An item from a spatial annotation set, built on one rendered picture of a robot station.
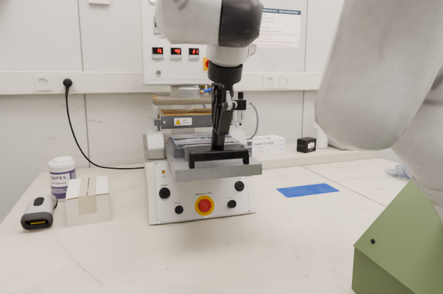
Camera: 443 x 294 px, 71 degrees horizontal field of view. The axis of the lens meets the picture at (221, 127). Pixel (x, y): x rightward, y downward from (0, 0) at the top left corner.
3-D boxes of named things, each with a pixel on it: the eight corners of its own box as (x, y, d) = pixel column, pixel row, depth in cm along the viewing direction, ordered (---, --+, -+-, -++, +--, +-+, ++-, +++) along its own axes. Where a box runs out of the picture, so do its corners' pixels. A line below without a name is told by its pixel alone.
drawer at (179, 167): (164, 155, 102) (163, 132, 101) (229, 151, 107) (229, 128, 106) (175, 185, 74) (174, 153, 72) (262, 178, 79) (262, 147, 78)
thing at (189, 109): (160, 119, 124) (159, 95, 122) (214, 117, 130) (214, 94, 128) (164, 126, 107) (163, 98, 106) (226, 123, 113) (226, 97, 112)
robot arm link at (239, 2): (200, 53, 53) (260, 58, 53) (206, -36, 46) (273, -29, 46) (207, 30, 69) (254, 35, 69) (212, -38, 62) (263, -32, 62)
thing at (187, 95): (151, 117, 130) (150, 86, 127) (223, 115, 137) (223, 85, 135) (154, 126, 106) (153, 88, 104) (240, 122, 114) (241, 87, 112)
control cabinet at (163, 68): (144, 134, 140) (138, -17, 130) (215, 130, 149) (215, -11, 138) (145, 141, 125) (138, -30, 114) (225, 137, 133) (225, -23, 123)
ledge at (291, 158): (217, 157, 172) (217, 149, 171) (342, 146, 198) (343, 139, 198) (236, 172, 144) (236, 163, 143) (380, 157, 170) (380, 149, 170)
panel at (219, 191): (155, 224, 93) (152, 161, 97) (251, 212, 100) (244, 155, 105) (156, 224, 91) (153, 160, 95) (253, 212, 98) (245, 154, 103)
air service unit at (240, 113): (217, 125, 138) (217, 91, 135) (248, 124, 141) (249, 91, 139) (221, 127, 133) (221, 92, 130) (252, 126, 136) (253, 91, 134)
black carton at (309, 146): (296, 151, 166) (296, 138, 165) (306, 148, 171) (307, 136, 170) (305, 153, 161) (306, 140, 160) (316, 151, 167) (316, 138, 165)
